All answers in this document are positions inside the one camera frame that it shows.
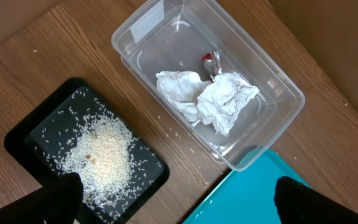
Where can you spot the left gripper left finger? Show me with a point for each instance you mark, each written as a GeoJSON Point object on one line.
{"type": "Point", "coordinates": [58, 202]}

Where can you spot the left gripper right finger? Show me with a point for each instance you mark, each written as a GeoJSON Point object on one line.
{"type": "Point", "coordinates": [297, 203]}

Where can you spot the white tissue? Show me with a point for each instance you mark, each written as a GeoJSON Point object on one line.
{"type": "Point", "coordinates": [221, 102]}
{"type": "Point", "coordinates": [181, 90]}

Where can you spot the red snack wrapper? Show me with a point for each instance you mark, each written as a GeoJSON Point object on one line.
{"type": "Point", "coordinates": [212, 63]}

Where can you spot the teal serving tray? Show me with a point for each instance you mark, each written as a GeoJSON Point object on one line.
{"type": "Point", "coordinates": [246, 196]}

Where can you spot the pile of white rice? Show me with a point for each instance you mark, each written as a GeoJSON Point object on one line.
{"type": "Point", "coordinates": [84, 136]}

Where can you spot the black rectangular tray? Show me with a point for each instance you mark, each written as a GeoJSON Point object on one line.
{"type": "Point", "coordinates": [36, 124]}

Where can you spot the clear plastic storage bin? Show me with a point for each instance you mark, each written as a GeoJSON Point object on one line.
{"type": "Point", "coordinates": [165, 35]}

